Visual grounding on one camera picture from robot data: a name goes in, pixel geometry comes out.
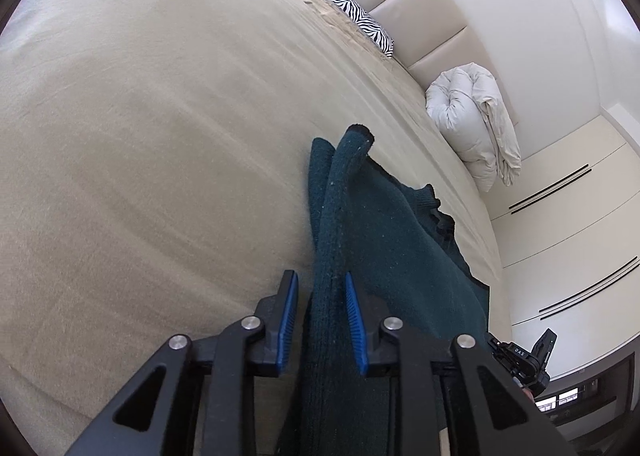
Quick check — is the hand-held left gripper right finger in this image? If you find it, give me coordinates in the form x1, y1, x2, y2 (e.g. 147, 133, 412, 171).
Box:
344, 272, 581, 456

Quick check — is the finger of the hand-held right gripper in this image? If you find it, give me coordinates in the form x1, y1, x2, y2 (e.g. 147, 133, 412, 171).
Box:
531, 328, 558, 373

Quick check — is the white wardrobe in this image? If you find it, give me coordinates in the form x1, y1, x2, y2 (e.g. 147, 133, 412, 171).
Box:
487, 116, 640, 382

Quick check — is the dark green knit sweater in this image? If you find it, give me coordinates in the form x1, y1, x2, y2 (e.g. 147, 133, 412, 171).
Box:
300, 123, 493, 456

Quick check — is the dark glossy cabinet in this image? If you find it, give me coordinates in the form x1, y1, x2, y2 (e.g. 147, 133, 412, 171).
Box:
532, 353, 633, 429

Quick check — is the beige padded headboard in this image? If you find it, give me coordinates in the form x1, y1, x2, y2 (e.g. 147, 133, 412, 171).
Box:
312, 0, 521, 157

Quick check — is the zebra print pillow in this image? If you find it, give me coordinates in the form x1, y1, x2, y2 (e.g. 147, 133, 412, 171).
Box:
307, 0, 395, 58

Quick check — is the bed with beige cover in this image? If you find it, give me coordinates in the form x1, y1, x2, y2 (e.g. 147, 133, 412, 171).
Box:
0, 0, 513, 456

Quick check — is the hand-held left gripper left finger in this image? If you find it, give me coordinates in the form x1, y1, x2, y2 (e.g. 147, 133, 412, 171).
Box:
65, 270, 301, 456

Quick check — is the folded white duvet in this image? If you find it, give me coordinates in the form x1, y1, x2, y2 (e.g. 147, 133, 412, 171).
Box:
425, 63, 522, 193

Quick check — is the black wardrobe handle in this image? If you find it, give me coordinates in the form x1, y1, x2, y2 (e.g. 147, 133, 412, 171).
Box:
509, 164, 590, 212
539, 258, 640, 321

